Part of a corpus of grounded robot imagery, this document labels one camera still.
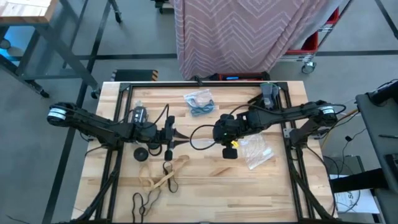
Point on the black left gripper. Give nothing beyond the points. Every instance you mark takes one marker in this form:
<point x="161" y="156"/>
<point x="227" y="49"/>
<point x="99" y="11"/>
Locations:
<point x="169" y="137"/>

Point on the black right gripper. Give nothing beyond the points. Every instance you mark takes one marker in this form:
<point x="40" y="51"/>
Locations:
<point x="228" y="129"/>

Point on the thin blue rubber band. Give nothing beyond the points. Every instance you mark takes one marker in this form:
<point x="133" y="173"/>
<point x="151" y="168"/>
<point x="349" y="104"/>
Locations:
<point x="202" y="110"/>

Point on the heap of clear plastic bags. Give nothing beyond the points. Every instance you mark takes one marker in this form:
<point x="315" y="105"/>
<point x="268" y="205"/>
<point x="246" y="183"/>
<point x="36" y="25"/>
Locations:
<point x="256" y="151"/>

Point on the wide beige rubber band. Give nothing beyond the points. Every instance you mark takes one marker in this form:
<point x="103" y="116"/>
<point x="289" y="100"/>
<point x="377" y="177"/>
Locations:
<point x="164" y="179"/>

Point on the thin black rubber band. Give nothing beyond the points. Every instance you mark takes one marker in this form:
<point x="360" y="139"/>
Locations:
<point x="134" y="202"/>
<point x="158" y="196"/>

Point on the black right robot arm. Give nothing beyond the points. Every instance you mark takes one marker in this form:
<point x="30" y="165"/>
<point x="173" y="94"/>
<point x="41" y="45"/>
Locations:
<point x="295" y="115"/>

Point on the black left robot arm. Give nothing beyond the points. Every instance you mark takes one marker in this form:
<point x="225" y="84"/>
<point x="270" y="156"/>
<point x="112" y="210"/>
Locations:
<point x="93" y="126"/>

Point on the wide black rubber band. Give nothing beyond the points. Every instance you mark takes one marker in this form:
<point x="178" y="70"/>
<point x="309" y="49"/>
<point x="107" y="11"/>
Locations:
<point x="169" y="186"/>

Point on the yellow tape tag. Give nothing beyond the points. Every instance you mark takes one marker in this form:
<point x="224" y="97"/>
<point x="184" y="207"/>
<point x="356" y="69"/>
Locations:
<point x="235" y="144"/>

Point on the grey black work glove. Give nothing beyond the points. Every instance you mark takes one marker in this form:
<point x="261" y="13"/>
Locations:
<point x="253" y="100"/>
<point x="269" y="93"/>

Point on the black white zipper bag box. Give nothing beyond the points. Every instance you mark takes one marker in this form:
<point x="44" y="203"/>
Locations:
<point x="140" y="113"/>

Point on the orange black device blue display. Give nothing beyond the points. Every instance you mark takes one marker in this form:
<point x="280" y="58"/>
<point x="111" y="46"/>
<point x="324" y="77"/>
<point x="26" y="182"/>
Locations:
<point x="248" y="76"/>

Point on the black box with orange stripes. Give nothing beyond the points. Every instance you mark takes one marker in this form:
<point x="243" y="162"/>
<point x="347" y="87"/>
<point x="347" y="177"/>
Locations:
<point x="133" y="75"/>

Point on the pink chevron blanket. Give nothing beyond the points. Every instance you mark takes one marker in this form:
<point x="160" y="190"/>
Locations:
<point x="236" y="37"/>

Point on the red plastic bin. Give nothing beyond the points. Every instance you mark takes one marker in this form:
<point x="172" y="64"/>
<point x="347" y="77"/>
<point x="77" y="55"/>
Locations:
<point x="334" y="15"/>
<point x="311" y="45"/>

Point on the dark grey computer case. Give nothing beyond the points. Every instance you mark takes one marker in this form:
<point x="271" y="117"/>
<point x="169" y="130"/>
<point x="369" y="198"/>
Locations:
<point x="348" y="165"/>

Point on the black table leg with caster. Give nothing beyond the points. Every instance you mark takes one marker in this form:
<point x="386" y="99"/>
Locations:
<point x="115" y="12"/>

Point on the white printed paper sheet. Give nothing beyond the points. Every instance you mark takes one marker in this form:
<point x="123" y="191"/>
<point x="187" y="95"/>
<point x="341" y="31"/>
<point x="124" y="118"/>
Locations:
<point x="351" y="202"/>

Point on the black desk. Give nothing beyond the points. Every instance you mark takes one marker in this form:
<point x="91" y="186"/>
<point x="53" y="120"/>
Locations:
<point x="376" y="121"/>

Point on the black device on desk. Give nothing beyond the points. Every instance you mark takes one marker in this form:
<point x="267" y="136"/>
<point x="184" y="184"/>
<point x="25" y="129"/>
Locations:
<point x="384" y="93"/>

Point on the black pen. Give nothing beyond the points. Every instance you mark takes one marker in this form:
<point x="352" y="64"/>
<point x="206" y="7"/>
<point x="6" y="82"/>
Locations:
<point x="388" y="136"/>

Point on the wooden top workbench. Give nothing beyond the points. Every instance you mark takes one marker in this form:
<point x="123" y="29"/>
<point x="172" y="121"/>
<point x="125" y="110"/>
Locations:
<point x="28" y="9"/>

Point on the black metal table frame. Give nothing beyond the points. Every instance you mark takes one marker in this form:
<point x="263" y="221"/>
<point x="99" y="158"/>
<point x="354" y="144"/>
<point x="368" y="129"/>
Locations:
<point x="161" y="84"/>

